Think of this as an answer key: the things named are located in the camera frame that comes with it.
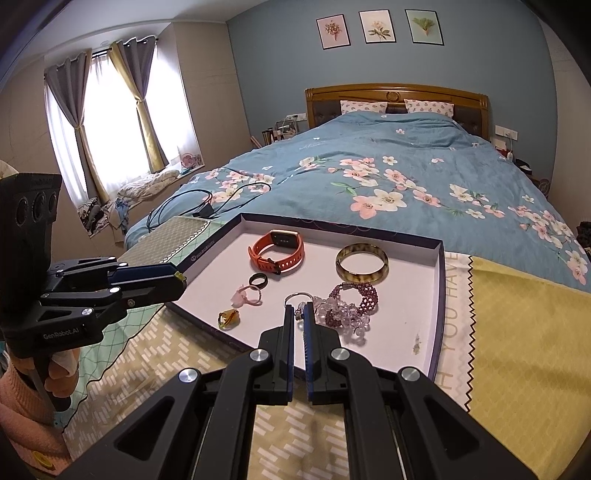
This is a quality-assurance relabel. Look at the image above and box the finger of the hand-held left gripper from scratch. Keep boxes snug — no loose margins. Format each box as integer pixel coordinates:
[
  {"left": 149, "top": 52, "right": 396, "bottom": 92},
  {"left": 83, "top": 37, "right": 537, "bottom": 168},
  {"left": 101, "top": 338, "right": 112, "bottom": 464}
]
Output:
[
  {"left": 39, "top": 281, "right": 188, "bottom": 329},
  {"left": 46, "top": 257, "right": 188, "bottom": 296}
]

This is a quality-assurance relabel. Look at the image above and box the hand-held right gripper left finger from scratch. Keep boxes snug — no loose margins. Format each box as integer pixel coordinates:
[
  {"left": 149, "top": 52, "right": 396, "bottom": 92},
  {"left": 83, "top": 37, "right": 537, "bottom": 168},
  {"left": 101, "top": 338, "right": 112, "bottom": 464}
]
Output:
[{"left": 60, "top": 305, "right": 296, "bottom": 480}]

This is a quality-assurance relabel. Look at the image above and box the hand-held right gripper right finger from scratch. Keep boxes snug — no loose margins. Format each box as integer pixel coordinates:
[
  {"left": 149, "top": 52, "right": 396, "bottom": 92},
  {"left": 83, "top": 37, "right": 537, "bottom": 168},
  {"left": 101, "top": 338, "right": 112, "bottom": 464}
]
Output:
[{"left": 301, "top": 307, "right": 539, "bottom": 480}]

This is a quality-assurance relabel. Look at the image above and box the clear crystal bead bracelet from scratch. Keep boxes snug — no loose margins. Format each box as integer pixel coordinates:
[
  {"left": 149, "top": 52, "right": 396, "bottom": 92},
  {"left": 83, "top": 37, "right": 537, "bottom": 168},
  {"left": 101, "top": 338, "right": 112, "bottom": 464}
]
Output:
[{"left": 283, "top": 291, "right": 371, "bottom": 345}]

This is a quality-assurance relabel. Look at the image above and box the pink ring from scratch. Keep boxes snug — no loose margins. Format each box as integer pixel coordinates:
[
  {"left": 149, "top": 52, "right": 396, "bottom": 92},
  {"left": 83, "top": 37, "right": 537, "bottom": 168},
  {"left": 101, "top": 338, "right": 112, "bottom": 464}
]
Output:
[{"left": 235, "top": 284, "right": 265, "bottom": 308}]

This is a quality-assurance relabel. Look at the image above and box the gold gemstone ring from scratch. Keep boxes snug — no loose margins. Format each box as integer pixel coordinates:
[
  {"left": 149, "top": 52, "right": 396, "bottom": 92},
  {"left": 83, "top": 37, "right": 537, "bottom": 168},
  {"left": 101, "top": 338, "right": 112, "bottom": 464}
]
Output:
[{"left": 218, "top": 308, "right": 242, "bottom": 332}]

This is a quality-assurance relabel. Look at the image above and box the purple beaded bracelet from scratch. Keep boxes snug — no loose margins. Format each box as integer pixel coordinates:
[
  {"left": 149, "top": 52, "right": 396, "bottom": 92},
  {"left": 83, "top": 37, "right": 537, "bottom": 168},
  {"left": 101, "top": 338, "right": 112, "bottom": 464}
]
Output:
[{"left": 325, "top": 282, "right": 380, "bottom": 326}]

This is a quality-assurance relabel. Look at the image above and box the dark blue shallow box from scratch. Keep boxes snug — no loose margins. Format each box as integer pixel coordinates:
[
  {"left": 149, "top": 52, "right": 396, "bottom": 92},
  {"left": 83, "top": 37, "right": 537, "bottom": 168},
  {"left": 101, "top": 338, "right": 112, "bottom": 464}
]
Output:
[{"left": 166, "top": 212, "right": 448, "bottom": 382}]

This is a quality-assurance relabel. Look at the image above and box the person's left forearm pink sleeve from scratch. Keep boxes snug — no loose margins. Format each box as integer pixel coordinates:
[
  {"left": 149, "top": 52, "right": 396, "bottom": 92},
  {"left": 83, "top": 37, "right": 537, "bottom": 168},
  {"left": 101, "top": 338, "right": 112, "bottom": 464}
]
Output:
[{"left": 0, "top": 364, "right": 71, "bottom": 464}]

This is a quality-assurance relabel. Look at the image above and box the person's left hand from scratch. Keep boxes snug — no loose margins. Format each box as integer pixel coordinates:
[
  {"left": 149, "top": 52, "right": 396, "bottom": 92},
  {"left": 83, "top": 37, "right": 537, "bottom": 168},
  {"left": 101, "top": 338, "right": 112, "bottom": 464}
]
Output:
[{"left": 11, "top": 348, "right": 80, "bottom": 394}]

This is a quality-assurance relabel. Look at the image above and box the olive quilted cloth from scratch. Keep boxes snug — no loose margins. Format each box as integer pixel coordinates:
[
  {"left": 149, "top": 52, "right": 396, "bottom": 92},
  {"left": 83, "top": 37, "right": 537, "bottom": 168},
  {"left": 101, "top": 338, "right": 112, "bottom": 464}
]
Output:
[{"left": 121, "top": 215, "right": 214, "bottom": 267}]

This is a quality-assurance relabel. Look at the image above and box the mint lattice cloth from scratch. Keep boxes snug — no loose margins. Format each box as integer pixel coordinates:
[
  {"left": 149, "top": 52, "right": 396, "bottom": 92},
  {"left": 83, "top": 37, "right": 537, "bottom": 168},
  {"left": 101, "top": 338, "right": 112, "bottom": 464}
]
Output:
[{"left": 78, "top": 217, "right": 242, "bottom": 395}]

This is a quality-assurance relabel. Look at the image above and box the patterned clothes pile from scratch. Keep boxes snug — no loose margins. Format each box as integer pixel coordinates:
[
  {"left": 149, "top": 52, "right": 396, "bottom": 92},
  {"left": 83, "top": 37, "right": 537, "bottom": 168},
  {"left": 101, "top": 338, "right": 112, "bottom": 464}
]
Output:
[{"left": 76, "top": 196, "right": 131, "bottom": 232}]

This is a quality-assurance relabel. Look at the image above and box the beige dash-patterned cloth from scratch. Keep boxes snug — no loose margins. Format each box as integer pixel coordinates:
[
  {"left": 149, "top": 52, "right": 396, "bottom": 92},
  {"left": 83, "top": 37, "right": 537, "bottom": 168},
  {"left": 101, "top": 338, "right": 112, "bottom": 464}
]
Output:
[{"left": 62, "top": 311, "right": 472, "bottom": 480}]

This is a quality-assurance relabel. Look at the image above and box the tortoiseshell bangle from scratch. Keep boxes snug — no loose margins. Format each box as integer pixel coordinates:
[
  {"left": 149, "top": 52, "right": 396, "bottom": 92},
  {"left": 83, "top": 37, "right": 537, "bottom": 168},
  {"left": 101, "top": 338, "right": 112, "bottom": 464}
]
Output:
[{"left": 335, "top": 242, "right": 390, "bottom": 284}]

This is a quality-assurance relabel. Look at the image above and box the crumpled light blanket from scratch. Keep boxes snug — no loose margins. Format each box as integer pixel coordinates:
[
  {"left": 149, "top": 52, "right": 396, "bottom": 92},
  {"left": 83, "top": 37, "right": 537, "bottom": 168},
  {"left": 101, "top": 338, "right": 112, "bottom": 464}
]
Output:
[{"left": 117, "top": 168, "right": 181, "bottom": 200}]

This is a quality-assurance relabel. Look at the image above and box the orange smartwatch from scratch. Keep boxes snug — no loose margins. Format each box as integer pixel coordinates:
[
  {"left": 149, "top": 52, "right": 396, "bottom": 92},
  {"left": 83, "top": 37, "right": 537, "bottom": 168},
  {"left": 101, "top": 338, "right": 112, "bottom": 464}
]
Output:
[{"left": 248, "top": 228, "right": 306, "bottom": 277}]

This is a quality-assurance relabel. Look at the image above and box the grey and gold curtain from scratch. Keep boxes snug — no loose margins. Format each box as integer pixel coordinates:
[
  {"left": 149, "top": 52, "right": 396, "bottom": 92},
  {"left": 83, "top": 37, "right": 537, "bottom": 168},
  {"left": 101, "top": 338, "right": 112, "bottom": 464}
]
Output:
[
  {"left": 44, "top": 48, "right": 112, "bottom": 205},
  {"left": 108, "top": 34, "right": 170, "bottom": 173}
]

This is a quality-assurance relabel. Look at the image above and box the yellow and white cloth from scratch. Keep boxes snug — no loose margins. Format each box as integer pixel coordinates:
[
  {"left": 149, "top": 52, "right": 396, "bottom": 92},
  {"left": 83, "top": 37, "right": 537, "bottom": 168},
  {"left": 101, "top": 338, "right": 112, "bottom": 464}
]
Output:
[{"left": 436, "top": 251, "right": 591, "bottom": 462}]

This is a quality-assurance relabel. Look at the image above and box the blue floral blanket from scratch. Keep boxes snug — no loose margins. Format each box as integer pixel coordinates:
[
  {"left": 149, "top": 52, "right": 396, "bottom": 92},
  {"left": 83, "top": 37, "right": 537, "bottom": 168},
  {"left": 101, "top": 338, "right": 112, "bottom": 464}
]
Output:
[{"left": 124, "top": 113, "right": 591, "bottom": 292}]

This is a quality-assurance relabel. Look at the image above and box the white spotted pillow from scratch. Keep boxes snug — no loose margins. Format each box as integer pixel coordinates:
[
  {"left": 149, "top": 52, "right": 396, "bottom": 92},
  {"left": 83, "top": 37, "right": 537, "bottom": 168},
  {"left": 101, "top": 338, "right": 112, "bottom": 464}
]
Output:
[
  {"left": 404, "top": 98, "right": 456, "bottom": 117},
  {"left": 340, "top": 99, "right": 389, "bottom": 116}
]

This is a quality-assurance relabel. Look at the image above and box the wooden headboard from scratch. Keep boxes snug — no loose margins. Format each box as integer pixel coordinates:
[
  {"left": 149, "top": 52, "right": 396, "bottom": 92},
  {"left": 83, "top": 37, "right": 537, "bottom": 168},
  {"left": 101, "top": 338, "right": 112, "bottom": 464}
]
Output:
[{"left": 305, "top": 83, "right": 490, "bottom": 140}]

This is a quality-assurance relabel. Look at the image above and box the pink flower framed picture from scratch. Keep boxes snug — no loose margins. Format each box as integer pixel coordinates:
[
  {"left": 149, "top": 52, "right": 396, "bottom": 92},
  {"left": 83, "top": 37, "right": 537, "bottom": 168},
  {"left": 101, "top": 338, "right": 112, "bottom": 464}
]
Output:
[{"left": 316, "top": 15, "right": 352, "bottom": 49}]

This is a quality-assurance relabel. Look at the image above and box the white flower framed picture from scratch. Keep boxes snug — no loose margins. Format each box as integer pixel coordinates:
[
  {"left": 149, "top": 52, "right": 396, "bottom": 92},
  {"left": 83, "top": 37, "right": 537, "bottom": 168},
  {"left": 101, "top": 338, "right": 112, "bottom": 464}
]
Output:
[{"left": 359, "top": 9, "right": 398, "bottom": 45}]

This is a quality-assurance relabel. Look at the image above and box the green leaf framed picture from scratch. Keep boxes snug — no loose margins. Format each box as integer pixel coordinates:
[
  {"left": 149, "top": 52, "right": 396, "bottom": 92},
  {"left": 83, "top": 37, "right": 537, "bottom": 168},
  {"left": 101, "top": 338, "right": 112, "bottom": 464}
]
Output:
[{"left": 405, "top": 8, "right": 445, "bottom": 46}]

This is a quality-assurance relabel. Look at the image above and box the black cable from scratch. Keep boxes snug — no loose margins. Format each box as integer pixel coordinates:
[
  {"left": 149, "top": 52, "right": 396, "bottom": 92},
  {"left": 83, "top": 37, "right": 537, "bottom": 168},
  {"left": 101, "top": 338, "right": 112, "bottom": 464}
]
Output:
[{"left": 147, "top": 181, "right": 273, "bottom": 230}]

